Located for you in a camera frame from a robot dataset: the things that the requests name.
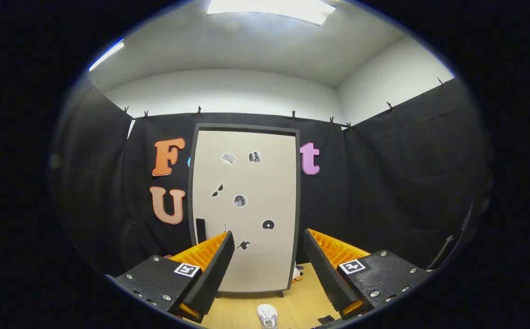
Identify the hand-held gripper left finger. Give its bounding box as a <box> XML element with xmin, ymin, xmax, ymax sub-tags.
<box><xmin>105</xmin><ymin>231</ymin><xmax>236</xmax><ymax>324</ymax></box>

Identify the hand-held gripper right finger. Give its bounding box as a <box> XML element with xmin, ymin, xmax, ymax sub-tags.
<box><xmin>302</xmin><ymin>228</ymin><xmax>432</xmax><ymax>323</ymax></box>

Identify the dark grey shoe cabinet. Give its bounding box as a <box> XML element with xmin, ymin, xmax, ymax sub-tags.
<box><xmin>187</xmin><ymin>123</ymin><xmax>301</xmax><ymax>298</ymax></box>

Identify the black backdrop cloth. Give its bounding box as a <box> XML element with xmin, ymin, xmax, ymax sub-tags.
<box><xmin>50</xmin><ymin>75</ymin><xmax>494</xmax><ymax>279</ymax></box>

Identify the ceiling light strip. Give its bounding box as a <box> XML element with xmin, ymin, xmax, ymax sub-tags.
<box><xmin>88</xmin><ymin>39</ymin><xmax>125</xmax><ymax>72</ymax></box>

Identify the ceiling light panel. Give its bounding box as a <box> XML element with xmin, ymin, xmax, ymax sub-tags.
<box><xmin>207</xmin><ymin>0</ymin><xmax>336</xmax><ymax>26</ymax></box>

